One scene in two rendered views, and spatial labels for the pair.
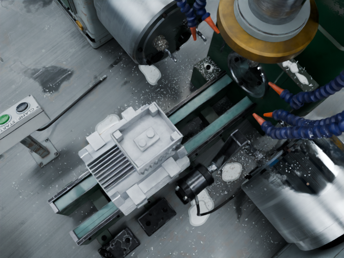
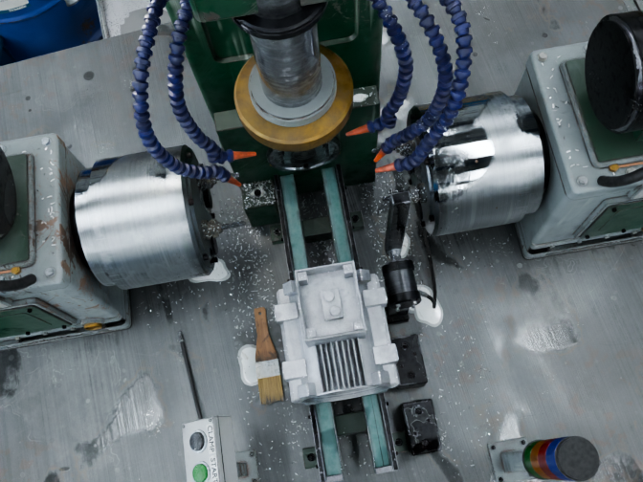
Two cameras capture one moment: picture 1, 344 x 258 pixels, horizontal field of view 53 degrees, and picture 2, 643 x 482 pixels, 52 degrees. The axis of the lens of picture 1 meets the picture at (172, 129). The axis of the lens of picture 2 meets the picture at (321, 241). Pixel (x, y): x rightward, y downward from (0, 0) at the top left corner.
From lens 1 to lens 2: 42 cm
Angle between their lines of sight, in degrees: 14
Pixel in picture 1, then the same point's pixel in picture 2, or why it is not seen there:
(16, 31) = (33, 426)
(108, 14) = (135, 270)
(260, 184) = (448, 209)
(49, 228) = not seen: outside the picture
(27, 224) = not seen: outside the picture
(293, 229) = (512, 205)
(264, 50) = (335, 119)
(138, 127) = (311, 307)
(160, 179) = (382, 317)
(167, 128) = (331, 274)
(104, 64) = (162, 325)
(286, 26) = (325, 84)
